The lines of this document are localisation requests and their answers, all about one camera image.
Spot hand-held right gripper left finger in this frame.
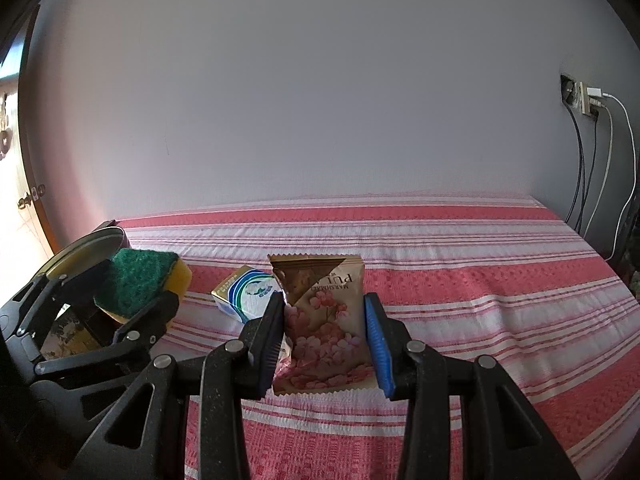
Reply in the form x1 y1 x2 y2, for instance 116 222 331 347
75 293 287 480

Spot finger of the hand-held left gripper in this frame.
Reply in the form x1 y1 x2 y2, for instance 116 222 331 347
0 258 116 357
32 293 181 387

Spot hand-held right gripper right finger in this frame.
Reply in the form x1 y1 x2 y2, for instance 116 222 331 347
363 291 581 480

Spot green and yellow sponge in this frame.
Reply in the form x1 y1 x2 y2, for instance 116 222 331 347
93 248 193 331

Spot pink floral snack packet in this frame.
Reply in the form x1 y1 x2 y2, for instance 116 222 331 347
267 253 381 395

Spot round metal tin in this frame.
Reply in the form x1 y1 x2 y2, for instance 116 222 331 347
40 225 132 361

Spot blue and white tissue pack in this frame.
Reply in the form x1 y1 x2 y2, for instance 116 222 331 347
211 265 293 366

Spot red striped bedspread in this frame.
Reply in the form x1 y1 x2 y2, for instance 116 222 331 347
100 191 640 480

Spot black monitor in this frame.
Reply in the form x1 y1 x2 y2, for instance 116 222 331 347
612 210 640 306

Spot wooden door with handle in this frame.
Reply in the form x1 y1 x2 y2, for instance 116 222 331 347
0 5 57 257

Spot dark cable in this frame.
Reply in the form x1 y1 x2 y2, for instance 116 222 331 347
565 105 586 225
580 112 601 233

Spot thin white cable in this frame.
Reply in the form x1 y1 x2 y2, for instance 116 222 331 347
597 109 615 196

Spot white charger cable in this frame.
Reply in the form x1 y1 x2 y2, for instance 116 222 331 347
601 92 640 261

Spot wall socket with chargers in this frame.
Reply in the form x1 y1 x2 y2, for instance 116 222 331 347
560 74 606 120

